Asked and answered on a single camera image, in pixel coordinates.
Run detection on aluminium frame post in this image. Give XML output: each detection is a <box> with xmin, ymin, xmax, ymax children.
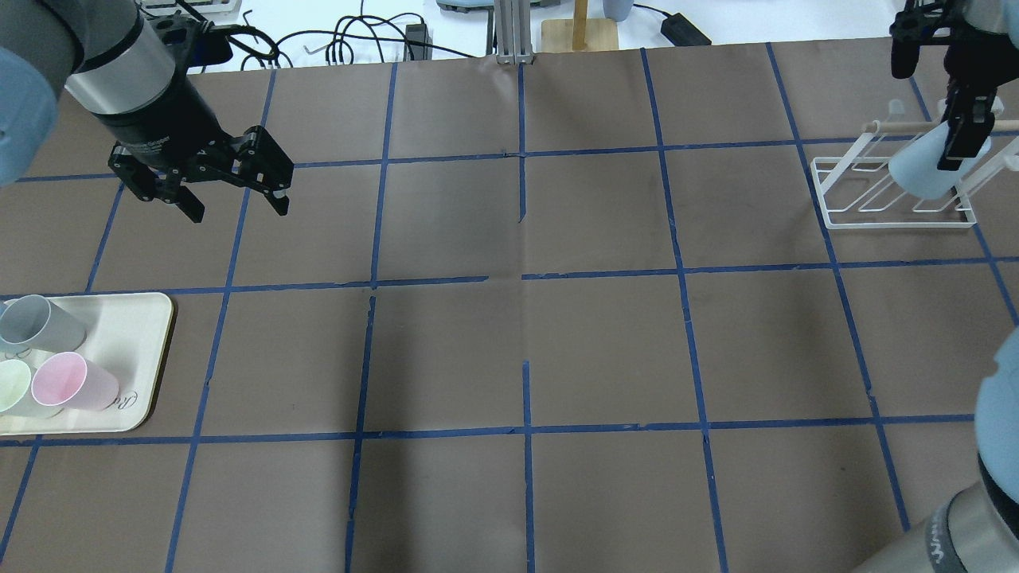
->
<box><xmin>494</xmin><ymin>0</ymin><xmax>534</xmax><ymax>64</ymax></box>

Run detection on grey cup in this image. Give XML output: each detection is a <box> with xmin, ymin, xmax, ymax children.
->
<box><xmin>1</xmin><ymin>294</ymin><xmax>88</xmax><ymax>354</ymax></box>

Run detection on wooden mug tree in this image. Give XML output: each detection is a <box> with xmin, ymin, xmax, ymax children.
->
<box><xmin>539</xmin><ymin>1</ymin><xmax>619</xmax><ymax>53</ymax></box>

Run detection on light blue ikea cup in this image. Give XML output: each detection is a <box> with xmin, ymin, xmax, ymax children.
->
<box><xmin>888</xmin><ymin>123</ymin><xmax>991</xmax><ymax>200</ymax></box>

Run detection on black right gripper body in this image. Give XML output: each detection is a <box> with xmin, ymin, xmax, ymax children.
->
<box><xmin>889</xmin><ymin>1</ymin><xmax>1005</xmax><ymax>95</ymax></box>

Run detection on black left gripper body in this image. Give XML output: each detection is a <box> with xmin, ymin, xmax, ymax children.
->
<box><xmin>96</xmin><ymin>80</ymin><xmax>279</xmax><ymax>200</ymax></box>

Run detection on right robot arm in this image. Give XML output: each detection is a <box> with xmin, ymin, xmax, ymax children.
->
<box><xmin>856</xmin><ymin>1</ymin><xmax>1017</xmax><ymax>572</ymax></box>

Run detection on blue cup on desk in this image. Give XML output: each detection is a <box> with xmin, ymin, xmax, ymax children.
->
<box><xmin>602</xmin><ymin>0</ymin><xmax>634</xmax><ymax>23</ymax></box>

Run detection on black power adapter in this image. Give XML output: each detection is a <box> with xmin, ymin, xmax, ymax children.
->
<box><xmin>660</xmin><ymin>14</ymin><xmax>713</xmax><ymax>47</ymax></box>

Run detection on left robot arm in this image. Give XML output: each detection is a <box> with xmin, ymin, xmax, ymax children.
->
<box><xmin>1</xmin><ymin>1</ymin><xmax>294</xmax><ymax>224</ymax></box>

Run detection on pink cup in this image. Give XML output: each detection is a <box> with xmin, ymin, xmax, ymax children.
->
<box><xmin>30</xmin><ymin>352</ymin><xmax>119</xmax><ymax>412</ymax></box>

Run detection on white wire cup rack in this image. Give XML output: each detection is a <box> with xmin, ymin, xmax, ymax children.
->
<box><xmin>810</xmin><ymin>99</ymin><xmax>1018</xmax><ymax>231</ymax></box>

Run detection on cream plastic tray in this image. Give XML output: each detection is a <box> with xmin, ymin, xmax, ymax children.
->
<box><xmin>1</xmin><ymin>291</ymin><xmax>176</xmax><ymax>439</ymax></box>

